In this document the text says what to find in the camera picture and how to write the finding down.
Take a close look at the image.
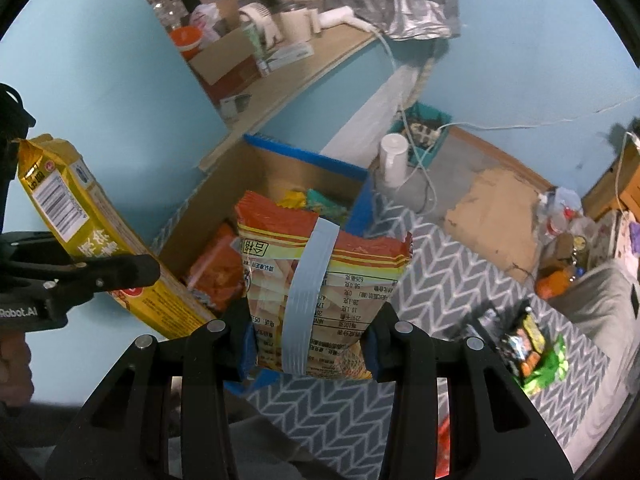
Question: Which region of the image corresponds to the white hair dryer cable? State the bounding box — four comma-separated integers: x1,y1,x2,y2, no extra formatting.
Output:
370,25,441,211

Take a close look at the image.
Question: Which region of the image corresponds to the pink white plastic bag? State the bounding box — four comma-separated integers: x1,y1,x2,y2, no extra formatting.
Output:
189,2,223,43

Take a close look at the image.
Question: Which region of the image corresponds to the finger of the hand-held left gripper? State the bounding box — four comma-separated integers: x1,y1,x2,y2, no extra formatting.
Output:
50,254,162,306

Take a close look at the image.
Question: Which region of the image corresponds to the green snack packet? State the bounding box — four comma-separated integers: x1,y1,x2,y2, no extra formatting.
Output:
520,335,568,396

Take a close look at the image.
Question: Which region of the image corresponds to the clear bottle with red cap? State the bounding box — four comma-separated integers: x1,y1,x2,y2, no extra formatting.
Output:
542,210,576,241

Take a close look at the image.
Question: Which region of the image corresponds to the long orange yellow snack packet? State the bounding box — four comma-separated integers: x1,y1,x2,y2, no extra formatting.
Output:
234,190,413,380

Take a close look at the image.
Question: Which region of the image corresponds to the orange drink bottle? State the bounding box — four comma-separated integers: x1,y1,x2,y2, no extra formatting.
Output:
535,265,576,301

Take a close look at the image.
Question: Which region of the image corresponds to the small white fan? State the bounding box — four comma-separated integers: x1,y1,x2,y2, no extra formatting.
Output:
237,2,281,51

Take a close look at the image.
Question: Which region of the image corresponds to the grey bed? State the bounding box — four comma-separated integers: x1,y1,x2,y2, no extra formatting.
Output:
530,260,640,480

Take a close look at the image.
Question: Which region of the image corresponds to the white kettle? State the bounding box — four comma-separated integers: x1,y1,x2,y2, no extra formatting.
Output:
378,133,410,188

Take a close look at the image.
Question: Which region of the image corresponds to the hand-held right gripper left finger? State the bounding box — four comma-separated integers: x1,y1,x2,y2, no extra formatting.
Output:
44,305,256,480

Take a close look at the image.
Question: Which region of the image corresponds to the white power strip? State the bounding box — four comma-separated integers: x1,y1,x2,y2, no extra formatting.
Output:
407,122,441,146

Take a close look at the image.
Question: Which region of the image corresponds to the teal snack packet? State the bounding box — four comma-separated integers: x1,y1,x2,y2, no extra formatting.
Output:
306,189,351,221

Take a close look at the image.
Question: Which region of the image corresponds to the white wall cable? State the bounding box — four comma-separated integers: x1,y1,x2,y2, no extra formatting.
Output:
440,100,640,133

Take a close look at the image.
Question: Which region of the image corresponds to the black yellow snack packet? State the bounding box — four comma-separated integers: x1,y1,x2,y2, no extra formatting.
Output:
500,305,546,381

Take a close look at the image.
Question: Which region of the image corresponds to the open brown cardboard box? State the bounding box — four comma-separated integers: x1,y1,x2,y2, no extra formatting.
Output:
187,27,261,101

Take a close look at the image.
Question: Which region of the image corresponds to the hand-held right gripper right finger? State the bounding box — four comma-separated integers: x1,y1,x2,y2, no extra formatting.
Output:
361,305,573,480

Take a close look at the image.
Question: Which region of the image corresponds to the person's left hand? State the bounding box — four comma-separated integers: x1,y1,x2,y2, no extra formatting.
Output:
0,332,35,411

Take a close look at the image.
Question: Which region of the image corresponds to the teal plastic basket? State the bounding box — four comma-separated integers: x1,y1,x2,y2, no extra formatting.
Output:
390,101,453,168

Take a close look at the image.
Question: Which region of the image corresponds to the small black snack packet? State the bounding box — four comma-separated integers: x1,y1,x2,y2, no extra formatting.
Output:
467,307,501,341

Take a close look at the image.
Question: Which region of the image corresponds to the small glass jar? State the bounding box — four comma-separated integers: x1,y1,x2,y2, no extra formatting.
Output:
220,94,251,121

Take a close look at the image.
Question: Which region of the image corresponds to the grey chevron table cover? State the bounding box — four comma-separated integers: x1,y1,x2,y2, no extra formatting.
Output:
150,192,621,480

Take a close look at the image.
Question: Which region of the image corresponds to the flat white carton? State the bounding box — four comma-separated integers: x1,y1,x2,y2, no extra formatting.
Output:
260,42,316,73

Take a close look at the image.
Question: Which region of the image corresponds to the wooden wall shelf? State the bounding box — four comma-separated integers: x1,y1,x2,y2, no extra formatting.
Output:
197,22,383,171

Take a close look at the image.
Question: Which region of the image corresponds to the brown jar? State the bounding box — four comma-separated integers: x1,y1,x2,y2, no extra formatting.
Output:
547,232,576,273

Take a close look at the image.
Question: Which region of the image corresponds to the flat cardboard floor sheet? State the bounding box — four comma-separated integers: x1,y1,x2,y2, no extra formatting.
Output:
444,167,551,281

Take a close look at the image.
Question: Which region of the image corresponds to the orange lidded container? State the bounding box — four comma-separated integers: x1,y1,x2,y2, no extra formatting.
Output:
168,26,205,60

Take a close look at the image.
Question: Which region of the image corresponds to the cardboard box with blue rim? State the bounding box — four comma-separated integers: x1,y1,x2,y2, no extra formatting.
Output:
160,132,373,396

